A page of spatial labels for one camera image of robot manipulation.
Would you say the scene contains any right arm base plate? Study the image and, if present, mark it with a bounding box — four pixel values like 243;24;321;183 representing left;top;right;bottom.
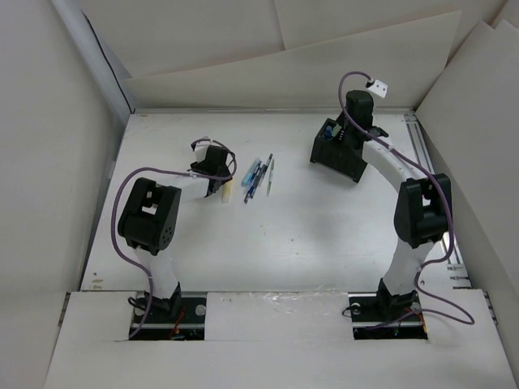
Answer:
342;292;428;340

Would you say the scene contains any yellow highlighter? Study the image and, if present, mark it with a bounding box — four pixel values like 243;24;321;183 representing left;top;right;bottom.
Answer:
221;180;233;204

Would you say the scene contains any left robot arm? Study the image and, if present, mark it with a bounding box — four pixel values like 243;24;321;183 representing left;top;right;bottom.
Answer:
110;142;237;323

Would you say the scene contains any green white pen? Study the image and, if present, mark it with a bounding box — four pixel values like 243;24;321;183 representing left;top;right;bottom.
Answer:
266;159;275;196

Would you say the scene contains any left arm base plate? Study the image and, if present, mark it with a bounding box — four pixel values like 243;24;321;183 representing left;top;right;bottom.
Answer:
128;292;208;341

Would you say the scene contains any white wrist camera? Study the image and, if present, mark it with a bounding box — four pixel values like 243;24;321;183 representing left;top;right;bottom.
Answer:
191;138;212;162
366;79;388;99

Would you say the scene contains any black stationery organizer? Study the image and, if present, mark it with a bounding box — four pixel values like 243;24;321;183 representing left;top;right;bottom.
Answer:
310;115;367;183

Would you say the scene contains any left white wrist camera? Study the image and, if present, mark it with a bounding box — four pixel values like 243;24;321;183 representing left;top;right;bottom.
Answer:
191;138;212;162

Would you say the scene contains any dark blue pen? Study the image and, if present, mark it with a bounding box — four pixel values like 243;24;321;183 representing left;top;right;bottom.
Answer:
244;154;273;203

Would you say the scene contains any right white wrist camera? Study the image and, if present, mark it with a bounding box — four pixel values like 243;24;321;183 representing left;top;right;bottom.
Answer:
366;79;388;99

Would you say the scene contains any aluminium rail right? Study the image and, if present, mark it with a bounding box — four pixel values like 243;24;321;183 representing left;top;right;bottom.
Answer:
404;113;467;289

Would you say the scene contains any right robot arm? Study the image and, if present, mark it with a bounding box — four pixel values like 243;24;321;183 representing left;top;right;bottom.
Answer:
339;90;453;323

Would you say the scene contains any light blue pen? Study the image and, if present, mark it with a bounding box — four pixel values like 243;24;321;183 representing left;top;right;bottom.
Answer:
241;158;261;187

